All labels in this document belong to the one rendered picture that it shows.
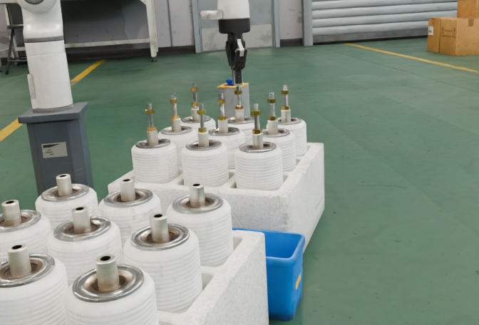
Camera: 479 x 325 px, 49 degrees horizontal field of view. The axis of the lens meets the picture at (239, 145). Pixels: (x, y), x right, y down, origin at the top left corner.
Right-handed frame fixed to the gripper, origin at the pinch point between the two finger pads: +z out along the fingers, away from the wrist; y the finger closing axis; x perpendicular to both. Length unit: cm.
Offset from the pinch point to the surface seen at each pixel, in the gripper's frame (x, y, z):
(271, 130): -2.9, -17.3, 9.8
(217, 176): 11.1, -24.3, 16.3
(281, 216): 1.7, -36.2, 21.9
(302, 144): -12.5, -10.5, 15.7
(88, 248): 35, -60, 12
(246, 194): 7.3, -32.5, 18.1
